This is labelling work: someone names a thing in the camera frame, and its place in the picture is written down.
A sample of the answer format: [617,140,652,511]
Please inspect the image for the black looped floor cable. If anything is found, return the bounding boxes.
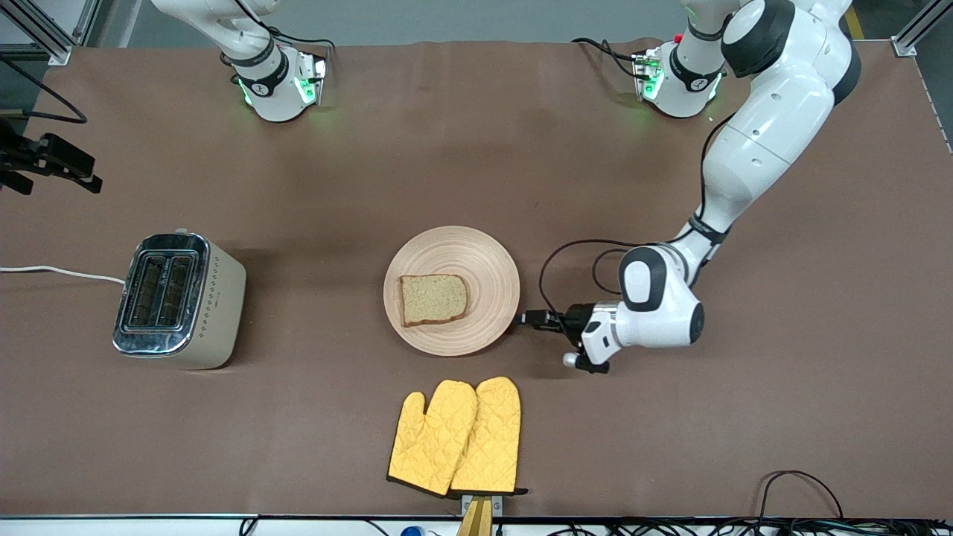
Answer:
[756,470,846,522]

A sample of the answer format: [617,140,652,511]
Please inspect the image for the yellow quilted oven mitt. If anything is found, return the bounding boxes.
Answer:
[449,376,529,497]

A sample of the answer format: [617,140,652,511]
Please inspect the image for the aluminium frame post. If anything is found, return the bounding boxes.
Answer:
[892,0,937,58]
[0,0,103,67]

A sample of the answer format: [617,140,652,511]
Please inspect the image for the round wooden plate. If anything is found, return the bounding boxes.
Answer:
[383,226,521,357]

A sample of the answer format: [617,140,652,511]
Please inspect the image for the cream and chrome toaster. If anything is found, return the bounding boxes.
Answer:
[112,229,247,371]

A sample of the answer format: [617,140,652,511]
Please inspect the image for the black right base cable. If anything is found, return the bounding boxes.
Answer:
[237,0,337,57]

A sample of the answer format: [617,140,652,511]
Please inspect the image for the black cable bundle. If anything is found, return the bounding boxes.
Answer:
[551,518,953,536]

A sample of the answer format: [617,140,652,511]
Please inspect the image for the white toaster power cord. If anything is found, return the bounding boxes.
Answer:
[0,265,126,286]

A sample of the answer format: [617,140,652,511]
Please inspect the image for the black left base cable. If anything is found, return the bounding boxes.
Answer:
[571,36,643,80]

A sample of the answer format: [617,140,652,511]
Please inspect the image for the yellow oven mitt with thumb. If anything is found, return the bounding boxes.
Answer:
[386,380,479,497]

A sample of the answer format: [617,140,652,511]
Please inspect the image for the black base cable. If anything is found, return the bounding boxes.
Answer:
[571,36,643,80]
[237,0,337,57]

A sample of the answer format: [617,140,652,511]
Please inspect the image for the brown bread slice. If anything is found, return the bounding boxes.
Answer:
[398,274,471,328]

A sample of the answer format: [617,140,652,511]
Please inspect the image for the wooden camera mount bracket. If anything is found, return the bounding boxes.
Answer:
[456,493,503,536]

